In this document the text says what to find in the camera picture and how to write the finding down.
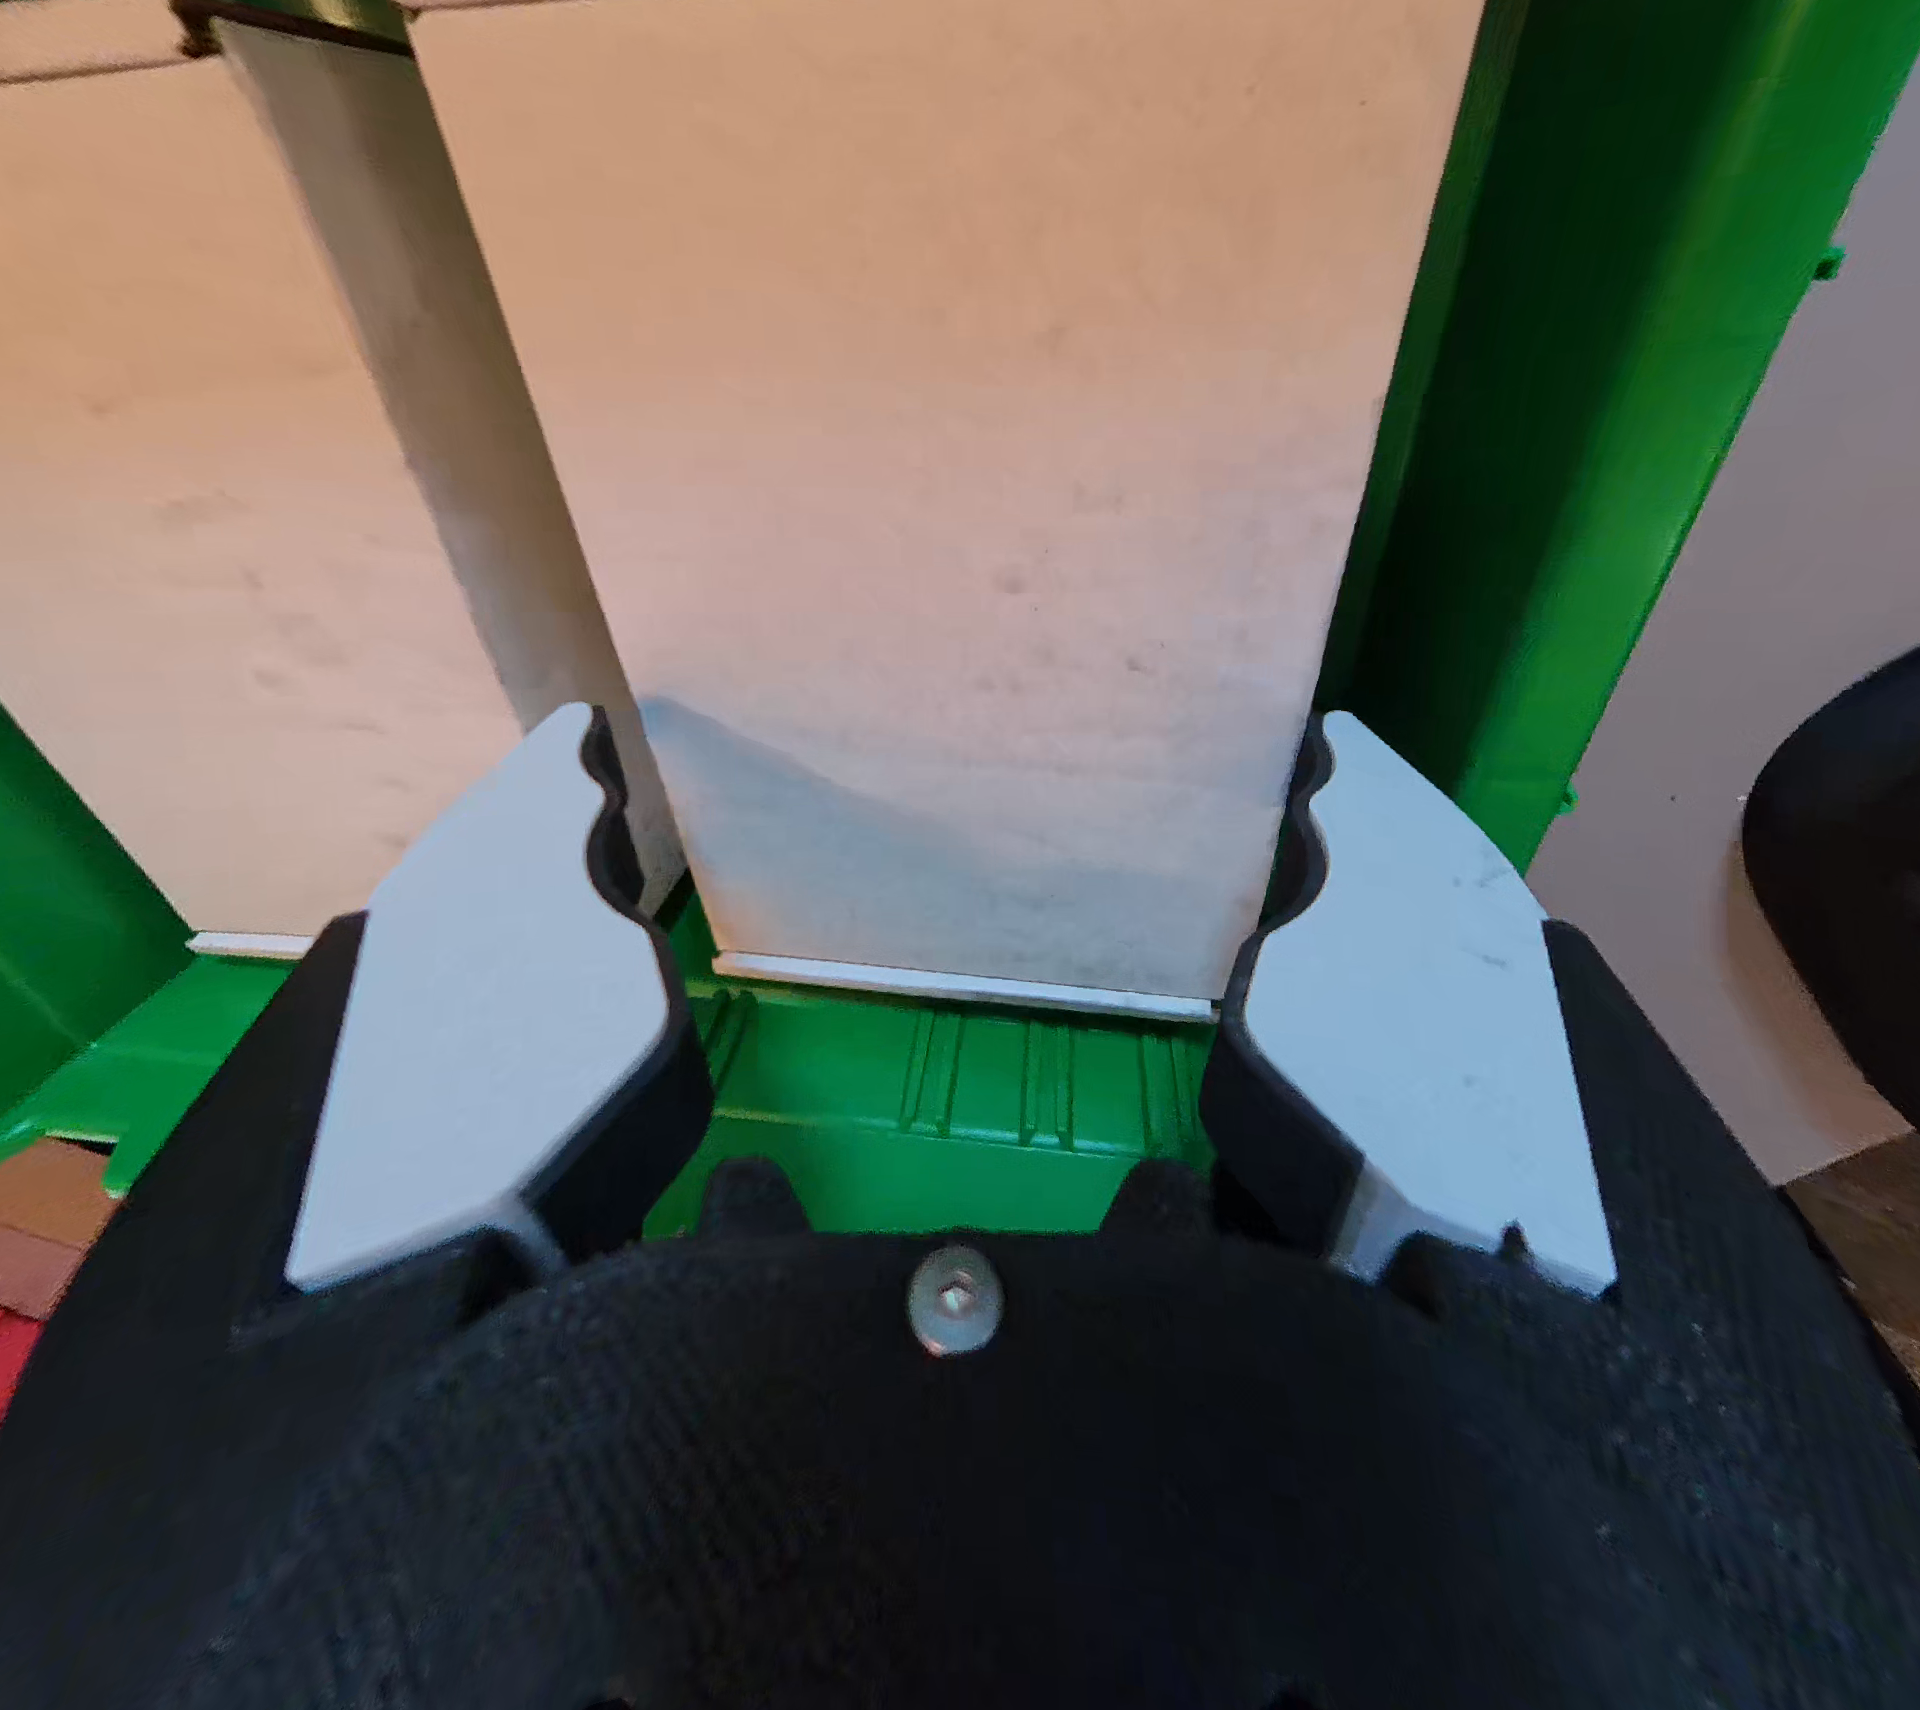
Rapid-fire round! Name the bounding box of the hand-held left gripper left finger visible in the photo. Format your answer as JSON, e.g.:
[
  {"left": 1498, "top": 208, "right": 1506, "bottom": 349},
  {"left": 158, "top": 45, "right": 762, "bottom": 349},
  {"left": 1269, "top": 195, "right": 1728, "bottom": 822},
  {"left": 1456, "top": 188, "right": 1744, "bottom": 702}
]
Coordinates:
[{"left": 282, "top": 702, "right": 717, "bottom": 1295}]

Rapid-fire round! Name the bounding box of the black mesh chair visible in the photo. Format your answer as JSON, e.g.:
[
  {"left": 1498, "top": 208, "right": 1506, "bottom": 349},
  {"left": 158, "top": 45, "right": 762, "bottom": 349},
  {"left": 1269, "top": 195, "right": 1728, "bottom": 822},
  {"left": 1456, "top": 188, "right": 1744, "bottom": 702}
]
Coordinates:
[{"left": 1737, "top": 646, "right": 1920, "bottom": 1131}]

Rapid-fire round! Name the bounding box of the green plastic bin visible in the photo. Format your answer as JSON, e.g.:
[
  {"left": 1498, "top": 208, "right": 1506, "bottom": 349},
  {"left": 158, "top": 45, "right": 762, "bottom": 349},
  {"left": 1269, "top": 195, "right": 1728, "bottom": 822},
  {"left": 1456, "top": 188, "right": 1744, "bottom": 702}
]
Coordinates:
[{"left": 0, "top": 0, "right": 1920, "bottom": 1245}]

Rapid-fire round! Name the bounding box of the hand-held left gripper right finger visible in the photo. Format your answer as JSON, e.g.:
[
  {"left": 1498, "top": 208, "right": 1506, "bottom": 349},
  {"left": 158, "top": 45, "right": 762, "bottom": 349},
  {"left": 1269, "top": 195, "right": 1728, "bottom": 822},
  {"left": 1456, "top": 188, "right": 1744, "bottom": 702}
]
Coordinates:
[{"left": 1198, "top": 712, "right": 1624, "bottom": 1298}]

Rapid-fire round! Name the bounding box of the white cardboard box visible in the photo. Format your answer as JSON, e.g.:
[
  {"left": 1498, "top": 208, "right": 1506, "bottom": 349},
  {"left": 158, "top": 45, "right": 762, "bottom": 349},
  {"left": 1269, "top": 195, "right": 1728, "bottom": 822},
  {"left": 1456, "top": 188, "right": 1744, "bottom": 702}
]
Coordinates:
[
  {"left": 363, "top": 0, "right": 1518, "bottom": 1027},
  {"left": 0, "top": 0, "right": 696, "bottom": 967}
]

